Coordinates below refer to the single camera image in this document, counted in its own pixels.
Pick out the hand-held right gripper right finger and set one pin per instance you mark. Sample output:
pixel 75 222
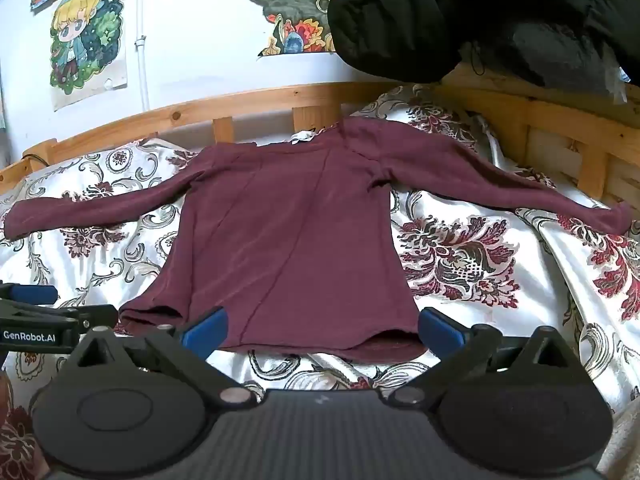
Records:
pixel 439 332

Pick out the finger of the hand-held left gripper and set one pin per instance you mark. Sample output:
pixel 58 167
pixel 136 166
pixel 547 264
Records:
pixel 30 294
pixel 95 316

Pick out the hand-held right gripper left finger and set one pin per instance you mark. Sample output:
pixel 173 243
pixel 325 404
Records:
pixel 209 334

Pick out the maroon long-sleeve shirt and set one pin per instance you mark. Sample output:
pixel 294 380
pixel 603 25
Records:
pixel 300 235

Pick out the floral white bedspread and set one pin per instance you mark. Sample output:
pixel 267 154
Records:
pixel 465 255

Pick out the clear plastic bag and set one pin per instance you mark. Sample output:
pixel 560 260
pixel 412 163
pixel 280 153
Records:
pixel 616 80

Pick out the black jacket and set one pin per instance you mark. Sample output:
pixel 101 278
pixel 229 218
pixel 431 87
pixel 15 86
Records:
pixel 450 15

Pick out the cartoon figure wall poster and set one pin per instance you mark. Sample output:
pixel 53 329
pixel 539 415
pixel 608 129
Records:
pixel 85 45

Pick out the white wall pipe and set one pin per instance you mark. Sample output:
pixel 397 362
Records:
pixel 143 50

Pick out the landscape drawing wall poster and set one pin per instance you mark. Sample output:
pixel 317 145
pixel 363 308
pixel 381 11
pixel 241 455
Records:
pixel 295 5

